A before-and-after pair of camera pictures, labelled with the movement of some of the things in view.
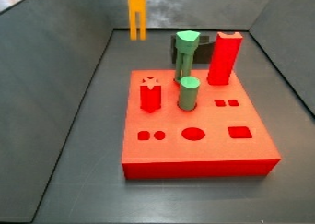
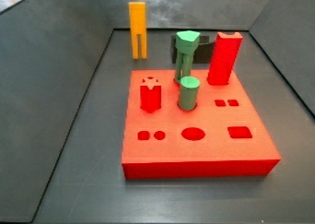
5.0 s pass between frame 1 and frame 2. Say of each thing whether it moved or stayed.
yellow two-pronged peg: moved
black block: stayed
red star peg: stayed
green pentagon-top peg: stayed
